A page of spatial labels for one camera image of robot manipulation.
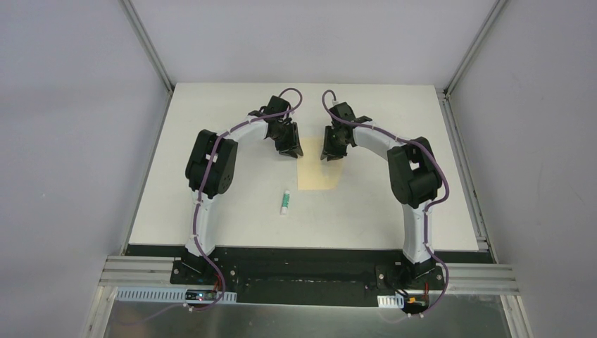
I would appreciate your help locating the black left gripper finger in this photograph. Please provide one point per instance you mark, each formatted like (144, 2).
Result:
(287, 149)
(296, 139)

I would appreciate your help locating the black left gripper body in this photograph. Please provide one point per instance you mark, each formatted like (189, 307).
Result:
(287, 138)

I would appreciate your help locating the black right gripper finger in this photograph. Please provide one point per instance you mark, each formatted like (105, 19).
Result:
(327, 141)
(336, 152)

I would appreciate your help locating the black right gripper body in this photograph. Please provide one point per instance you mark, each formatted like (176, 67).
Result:
(338, 140)

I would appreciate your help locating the cream paper envelope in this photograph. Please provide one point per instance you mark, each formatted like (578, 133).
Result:
(314, 173)

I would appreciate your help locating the green white glue stick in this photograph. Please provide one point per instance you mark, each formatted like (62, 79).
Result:
(284, 208)

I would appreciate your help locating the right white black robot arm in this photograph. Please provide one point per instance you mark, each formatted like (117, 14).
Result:
(414, 177)

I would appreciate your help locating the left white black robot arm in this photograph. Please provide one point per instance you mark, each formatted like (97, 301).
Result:
(211, 165)

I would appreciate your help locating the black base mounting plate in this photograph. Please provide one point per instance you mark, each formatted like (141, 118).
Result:
(312, 277)

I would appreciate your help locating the right white cable duct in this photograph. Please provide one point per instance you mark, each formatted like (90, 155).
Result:
(391, 301)

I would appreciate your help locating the white cable duct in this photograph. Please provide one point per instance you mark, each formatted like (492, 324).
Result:
(391, 301)
(173, 295)

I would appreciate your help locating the left white cable duct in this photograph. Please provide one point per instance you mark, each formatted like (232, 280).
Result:
(173, 295)

